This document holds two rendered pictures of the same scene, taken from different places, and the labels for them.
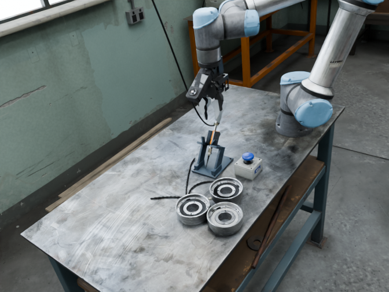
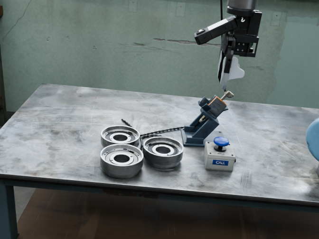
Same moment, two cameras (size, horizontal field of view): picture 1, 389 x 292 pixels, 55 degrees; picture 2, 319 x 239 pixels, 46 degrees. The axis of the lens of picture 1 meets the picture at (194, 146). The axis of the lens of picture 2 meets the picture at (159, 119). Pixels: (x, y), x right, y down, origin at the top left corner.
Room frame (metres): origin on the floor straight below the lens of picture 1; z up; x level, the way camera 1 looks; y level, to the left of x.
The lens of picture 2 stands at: (0.32, -0.71, 1.32)
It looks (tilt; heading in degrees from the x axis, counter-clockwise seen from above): 25 degrees down; 48
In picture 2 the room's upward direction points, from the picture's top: 6 degrees clockwise
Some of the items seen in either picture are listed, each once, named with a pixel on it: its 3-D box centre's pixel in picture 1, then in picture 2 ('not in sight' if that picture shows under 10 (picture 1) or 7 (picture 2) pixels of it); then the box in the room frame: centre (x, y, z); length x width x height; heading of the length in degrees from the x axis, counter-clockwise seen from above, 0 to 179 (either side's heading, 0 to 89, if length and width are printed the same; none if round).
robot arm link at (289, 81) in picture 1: (296, 90); not in sight; (1.26, -0.41, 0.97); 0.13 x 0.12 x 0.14; 2
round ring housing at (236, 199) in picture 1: (226, 192); (163, 152); (0.91, -0.08, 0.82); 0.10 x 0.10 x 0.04
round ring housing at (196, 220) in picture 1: (193, 210); (120, 140); (0.85, 0.03, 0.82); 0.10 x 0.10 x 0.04
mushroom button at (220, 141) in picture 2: (248, 160); (220, 147); (1.02, -0.17, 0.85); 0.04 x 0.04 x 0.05
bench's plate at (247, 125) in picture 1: (208, 162); (207, 137); (1.13, -0.04, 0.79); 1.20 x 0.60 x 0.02; 139
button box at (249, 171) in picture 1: (249, 165); (220, 155); (1.03, -0.18, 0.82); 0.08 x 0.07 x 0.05; 139
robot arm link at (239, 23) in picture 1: (238, 23); not in sight; (1.15, -0.18, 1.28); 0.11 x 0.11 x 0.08; 2
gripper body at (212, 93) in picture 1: (212, 77); (239, 32); (1.13, -0.09, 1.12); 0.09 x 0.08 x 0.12; 142
